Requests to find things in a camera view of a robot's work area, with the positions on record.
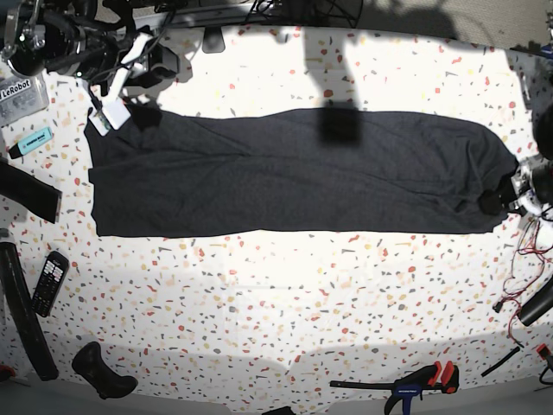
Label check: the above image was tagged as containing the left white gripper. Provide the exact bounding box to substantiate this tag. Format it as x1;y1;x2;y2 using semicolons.
498;172;540;216

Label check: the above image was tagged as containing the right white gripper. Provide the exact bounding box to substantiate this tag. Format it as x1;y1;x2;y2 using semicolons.
88;33;153;137

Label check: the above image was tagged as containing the dark grey T-shirt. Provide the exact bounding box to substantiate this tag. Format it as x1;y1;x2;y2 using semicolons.
85;104;518;238

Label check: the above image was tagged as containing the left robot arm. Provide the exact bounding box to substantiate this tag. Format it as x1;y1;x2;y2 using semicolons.
500;105;552;223

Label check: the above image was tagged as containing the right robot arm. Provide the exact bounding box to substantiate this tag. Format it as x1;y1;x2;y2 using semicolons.
1;1;182;134

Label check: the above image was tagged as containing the turquoise highlighter marker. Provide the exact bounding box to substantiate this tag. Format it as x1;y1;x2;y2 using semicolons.
9;127;53;159

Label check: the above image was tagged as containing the clear LeRobot plastic box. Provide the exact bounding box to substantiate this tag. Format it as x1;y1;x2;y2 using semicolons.
0;74;49;127

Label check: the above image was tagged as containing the black folded cloth strip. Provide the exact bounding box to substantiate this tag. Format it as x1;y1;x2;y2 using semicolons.
1;162;61;223

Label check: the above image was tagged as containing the black cylinder tube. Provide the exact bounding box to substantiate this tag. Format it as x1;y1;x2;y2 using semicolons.
518;281;552;327

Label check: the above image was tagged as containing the grey monitor stand base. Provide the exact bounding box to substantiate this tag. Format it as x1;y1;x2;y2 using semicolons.
202;26;226;54

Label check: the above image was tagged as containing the black remote control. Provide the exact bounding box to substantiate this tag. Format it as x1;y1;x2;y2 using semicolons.
31;251;69;317

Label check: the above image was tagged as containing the thin black stick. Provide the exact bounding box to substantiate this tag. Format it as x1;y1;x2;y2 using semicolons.
480;346;521;377

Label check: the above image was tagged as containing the small red black connector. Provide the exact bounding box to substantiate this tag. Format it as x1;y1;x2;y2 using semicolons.
537;343;551;359

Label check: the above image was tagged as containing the black blue bar clamp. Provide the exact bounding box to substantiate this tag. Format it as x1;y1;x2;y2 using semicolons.
329;361;460;415

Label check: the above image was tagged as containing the long black foam tube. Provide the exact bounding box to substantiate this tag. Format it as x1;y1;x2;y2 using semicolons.
1;228;59;381

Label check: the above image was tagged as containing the black game controller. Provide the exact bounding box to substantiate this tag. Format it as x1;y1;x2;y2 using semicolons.
72;342;138;399

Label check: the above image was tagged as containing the red and black wire bundle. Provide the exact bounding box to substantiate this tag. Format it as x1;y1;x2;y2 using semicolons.
492;211;553;347

